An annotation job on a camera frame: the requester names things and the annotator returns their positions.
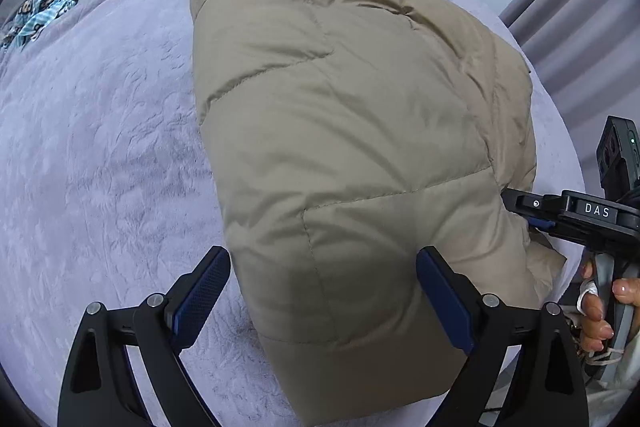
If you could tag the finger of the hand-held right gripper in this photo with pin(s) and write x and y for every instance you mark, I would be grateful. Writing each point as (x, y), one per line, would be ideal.
(532, 204)

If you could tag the grey curtain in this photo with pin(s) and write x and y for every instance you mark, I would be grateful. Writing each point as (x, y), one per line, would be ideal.
(575, 32)

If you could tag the lavender bed blanket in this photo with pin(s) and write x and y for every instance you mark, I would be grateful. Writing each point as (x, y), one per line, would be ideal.
(100, 157)

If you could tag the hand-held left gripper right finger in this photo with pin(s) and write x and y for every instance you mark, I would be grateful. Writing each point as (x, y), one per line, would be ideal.
(442, 297)

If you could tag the beige puffer jacket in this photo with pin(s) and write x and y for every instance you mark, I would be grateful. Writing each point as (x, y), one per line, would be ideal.
(350, 132)

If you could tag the person's right hand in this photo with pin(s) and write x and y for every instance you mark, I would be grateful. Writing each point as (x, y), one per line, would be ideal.
(592, 317)

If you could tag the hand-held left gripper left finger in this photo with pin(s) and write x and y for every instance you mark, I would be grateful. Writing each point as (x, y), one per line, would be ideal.
(200, 292)

